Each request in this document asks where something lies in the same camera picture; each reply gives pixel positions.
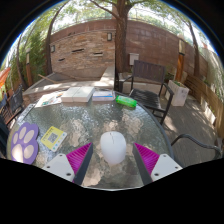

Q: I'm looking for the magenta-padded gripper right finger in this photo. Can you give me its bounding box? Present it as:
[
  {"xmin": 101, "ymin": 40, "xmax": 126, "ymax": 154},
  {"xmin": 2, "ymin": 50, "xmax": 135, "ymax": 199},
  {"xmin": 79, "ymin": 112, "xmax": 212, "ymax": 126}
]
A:
[{"xmin": 132, "ymin": 142, "xmax": 184, "ymax": 186}]

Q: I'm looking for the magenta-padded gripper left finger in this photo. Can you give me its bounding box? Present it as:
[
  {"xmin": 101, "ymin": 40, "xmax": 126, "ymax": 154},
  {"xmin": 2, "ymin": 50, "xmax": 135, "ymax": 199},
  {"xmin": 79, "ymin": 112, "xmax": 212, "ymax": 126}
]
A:
[{"xmin": 41, "ymin": 142, "xmax": 95, "ymax": 186}]

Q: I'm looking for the white computer mouse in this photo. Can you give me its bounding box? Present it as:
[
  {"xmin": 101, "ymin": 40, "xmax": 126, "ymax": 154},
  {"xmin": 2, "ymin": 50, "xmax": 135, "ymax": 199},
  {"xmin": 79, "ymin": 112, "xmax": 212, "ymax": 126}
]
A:
[{"xmin": 99, "ymin": 130, "xmax": 128, "ymax": 166}]

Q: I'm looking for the purple paw-shaped mouse pad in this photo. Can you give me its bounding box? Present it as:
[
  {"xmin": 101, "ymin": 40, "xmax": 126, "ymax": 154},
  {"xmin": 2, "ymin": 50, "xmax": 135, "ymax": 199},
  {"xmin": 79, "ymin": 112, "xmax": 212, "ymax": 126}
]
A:
[{"xmin": 10, "ymin": 121, "xmax": 40, "ymax": 165}]

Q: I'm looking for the yellow card with code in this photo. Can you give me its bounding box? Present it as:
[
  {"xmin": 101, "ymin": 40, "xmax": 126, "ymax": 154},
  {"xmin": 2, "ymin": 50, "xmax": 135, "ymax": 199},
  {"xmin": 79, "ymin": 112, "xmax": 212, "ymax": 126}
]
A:
[{"xmin": 40, "ymin": 125, "xmax": 68, "ymax": 153}]

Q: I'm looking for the black metal armchair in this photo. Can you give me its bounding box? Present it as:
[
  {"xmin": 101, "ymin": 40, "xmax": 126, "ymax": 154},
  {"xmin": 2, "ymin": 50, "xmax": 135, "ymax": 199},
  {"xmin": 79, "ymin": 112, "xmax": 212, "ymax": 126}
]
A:
[{"xmin": 170, "ymin": 133, "xmax": 224, "ymax": 159}]

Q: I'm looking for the white licence plate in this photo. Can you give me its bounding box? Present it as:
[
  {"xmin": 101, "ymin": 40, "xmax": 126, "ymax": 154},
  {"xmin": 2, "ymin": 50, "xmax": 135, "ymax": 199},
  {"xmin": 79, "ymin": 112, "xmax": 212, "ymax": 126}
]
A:
[{"xmin": 16, "ymin": 103, "xmax": 37, "ymax": 124}]

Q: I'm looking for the white planter box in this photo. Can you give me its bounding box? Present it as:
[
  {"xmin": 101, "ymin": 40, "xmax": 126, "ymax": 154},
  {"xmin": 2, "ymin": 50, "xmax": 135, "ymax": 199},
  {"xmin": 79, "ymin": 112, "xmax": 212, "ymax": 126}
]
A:
[{"xmin": 165, "ymin": 79, "xmax": 190, "ymax": 108}]

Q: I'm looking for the large white flat box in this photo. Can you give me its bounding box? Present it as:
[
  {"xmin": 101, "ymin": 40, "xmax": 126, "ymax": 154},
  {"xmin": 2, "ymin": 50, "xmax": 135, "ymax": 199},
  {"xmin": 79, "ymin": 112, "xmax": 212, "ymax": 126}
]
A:
[{"xmin": 60, "ymin": 86, "xmax": 96, "ymax": 104}]

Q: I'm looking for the green packet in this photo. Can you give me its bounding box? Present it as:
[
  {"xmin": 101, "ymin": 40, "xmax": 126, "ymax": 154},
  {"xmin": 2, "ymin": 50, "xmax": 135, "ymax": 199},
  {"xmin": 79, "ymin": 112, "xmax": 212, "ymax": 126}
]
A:
[{"xmin": 115, "ymin": 95, "xmax": 138, "ymax": 109}]

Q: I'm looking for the wooden slat fence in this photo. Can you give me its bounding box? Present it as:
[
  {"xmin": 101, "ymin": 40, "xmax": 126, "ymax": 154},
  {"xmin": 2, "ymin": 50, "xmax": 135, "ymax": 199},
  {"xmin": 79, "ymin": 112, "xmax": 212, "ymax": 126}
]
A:
[{"xmin": 184, "ymin": 74, "xmax": 224, "ymax": 138}]

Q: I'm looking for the black mesh chair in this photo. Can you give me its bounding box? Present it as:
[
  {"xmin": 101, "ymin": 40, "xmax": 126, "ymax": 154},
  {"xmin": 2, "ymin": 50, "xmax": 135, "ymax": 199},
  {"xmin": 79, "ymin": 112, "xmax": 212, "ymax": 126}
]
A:
[{"xmin": 7, "ymin": 84, "xmax": 27, "ymax": 118}]

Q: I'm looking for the small white blue box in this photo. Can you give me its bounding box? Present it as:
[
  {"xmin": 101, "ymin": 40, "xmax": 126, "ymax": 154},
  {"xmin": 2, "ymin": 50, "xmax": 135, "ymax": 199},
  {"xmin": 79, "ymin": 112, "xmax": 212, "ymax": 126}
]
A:
[{"xmin": 91, "ymin": 89, "xmax": 116, "ymax": 102}]

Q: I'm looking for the stone raised bed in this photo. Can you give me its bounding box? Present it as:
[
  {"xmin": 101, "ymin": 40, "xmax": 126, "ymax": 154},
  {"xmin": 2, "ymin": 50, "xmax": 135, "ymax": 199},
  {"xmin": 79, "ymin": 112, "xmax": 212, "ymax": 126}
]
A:
[{"xmin": 23, "ymin": 63, "xmax": 116, "ymax": 101}]

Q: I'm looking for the dark wooden slatted chair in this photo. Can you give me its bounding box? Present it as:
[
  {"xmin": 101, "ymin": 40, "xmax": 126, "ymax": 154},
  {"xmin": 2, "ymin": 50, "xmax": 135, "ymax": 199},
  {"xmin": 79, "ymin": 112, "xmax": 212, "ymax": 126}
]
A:
[{"xmin": 117, "ymin": 59, "xmax": 175, "ymax": 126}]

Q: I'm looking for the orange umbrella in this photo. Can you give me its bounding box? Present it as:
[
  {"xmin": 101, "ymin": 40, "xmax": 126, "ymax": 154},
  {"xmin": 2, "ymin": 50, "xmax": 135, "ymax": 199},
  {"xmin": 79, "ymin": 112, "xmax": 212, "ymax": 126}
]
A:
[{"xmin": 0, "ymin": 66, "xmax": 12, "ymax": 89}]

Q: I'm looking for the large tree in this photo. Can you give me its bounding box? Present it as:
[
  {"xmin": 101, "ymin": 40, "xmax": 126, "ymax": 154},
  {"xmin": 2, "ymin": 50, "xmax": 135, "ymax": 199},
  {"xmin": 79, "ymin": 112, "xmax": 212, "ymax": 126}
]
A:
[{"xmin": 83, "ymin": 0, "xmax": 158, "ymax": 75}]

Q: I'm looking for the wooden post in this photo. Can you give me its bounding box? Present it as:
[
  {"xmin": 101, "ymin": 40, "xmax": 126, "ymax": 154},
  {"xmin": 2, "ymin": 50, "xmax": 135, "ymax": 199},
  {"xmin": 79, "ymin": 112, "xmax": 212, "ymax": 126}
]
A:
[{"xmin": 175, "ymin": 39, "xmax": 186, "ymax": 83}]

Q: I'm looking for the grey electrical wall box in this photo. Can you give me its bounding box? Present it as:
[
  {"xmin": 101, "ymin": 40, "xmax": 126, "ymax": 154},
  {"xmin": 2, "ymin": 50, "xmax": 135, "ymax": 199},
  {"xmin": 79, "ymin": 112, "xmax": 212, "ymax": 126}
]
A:
[{"xmin": 129, "ymin": 52, "xmax": 140, "ymax": 67}]

